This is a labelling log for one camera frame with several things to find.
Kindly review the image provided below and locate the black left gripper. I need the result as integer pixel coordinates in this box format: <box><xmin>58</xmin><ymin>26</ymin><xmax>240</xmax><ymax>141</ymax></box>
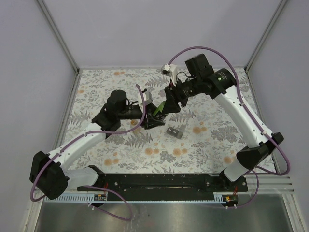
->
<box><xmin>118</xmin><ymin>103</ymin><xmax>166</xmax><ymax>130</ymax></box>

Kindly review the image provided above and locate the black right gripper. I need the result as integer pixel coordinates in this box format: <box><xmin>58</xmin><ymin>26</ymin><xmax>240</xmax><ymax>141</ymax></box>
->
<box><xmin>162</xmin><ymin>76</ymin><xmax>202</xmax><ymax>115</ymax></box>

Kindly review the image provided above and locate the green pill bottle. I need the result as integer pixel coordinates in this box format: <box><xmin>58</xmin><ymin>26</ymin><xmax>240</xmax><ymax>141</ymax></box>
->
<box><xmin>153</xmin><ymin>101</ymin><xmax>166</xmax><ymax>116</ymax></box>

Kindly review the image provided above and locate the grey weekly pill organizer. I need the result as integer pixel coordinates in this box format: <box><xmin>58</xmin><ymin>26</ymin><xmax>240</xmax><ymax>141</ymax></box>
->
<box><xmin>166</xmin><ymin>125</ymin><xmax>186</xmax><ymax>139</ymax></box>

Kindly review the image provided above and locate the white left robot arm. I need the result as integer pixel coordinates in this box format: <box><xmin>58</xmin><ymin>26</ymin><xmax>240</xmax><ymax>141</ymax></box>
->
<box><xmin>29</xmin><ymin>90</ymin><xmax>165</xmax><ymax>202</ymax></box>

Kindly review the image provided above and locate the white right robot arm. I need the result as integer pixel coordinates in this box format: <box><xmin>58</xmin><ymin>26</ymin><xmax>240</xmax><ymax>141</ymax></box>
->
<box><xmin>161</xmin><ymin>54</ymin><xmax>283</xmax><ymax>191</ymax></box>

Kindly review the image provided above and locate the clear pill bottle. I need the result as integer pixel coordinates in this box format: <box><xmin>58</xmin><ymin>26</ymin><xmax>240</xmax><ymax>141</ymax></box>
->
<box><xmin>130</xmin><ymin>119</ymin><xmax>140</xmax><ymax>136</ymax></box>

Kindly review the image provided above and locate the floral table mat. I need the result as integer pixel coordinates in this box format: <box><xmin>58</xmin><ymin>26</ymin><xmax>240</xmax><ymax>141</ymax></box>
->
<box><xmin>49</xmin><ymin>67</ymin><xmax>278</xmax><ymax>174</ymax></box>

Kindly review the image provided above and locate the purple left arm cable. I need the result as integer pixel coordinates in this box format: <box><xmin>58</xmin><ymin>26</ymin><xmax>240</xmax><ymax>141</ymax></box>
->
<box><xmin>29</xmin><ymin>84</ymin><xmax>147</xmax><ymax>221</ymax></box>

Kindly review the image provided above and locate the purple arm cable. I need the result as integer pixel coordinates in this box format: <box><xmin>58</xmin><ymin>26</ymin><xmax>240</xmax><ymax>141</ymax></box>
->
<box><xmin>29</xmin><ymin>84</ymin><xmax>147</xmax><ymax>221</ymax></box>
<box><xmin>168</xmin><ymin>46</ymin><xmax>292</xmax><ymax>210</ymax></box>

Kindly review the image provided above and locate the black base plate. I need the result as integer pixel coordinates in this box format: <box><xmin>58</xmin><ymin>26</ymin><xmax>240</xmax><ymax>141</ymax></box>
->
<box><xmin>93</xmin><ymin>174</ymin><xmax>248</xmax><ymax>195</ymax></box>

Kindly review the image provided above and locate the white cable duct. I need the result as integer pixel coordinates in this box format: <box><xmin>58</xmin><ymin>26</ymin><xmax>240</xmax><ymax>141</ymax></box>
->
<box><xmin>44</xmin><ymin>190</ymin><xmax>226</xmax><ymax>204</ymax></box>

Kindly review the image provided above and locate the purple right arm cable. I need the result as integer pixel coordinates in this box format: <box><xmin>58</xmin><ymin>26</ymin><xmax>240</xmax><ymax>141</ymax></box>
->
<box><xmin>168</xmin><ymin>46</ymin><xmax>292</xmax><ymax>210</ymax></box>

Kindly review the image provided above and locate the aluminium frame rail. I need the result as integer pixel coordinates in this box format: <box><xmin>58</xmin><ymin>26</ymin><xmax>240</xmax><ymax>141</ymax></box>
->
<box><xmin>33</xmin><ymin>174</ymin><xmax>295</xmax><ymax>194</ymax></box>

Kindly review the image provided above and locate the left aluminium corner post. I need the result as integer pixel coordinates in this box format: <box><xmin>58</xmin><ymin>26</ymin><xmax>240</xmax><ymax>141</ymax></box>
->
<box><xmin>35</xmin><ymin>0</ymin><xmax>80</xmax><ymax>73</ymax></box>

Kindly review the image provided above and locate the aluminium corner post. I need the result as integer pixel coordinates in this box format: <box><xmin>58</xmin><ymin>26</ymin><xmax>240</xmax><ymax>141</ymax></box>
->
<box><xmin>35</xmin><ymin>0</ymin><xmax>80</xmax><ymax>73</ymax></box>
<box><xmin>244</xmin><ymin>0</ymin><xmax>290</xmax><ymax>73</ymax></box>

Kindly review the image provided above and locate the right aluminium corner post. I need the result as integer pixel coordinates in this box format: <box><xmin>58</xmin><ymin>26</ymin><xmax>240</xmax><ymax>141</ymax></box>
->
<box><xmin>244</xmin><ymin>0</ymin><xmax>290</xmax><ymax>73</ymax></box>

